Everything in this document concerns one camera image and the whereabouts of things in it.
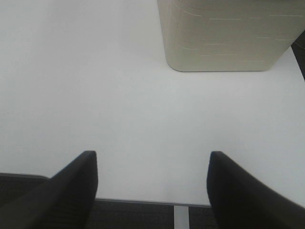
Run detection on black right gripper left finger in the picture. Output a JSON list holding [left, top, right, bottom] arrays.
[[0, 151, 97, 229]]

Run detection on beige bin grey rim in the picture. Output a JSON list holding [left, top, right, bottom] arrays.
[[157, 0, 305, 72]]

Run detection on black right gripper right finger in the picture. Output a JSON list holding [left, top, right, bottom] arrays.
[[206, 151, 305, 229]]

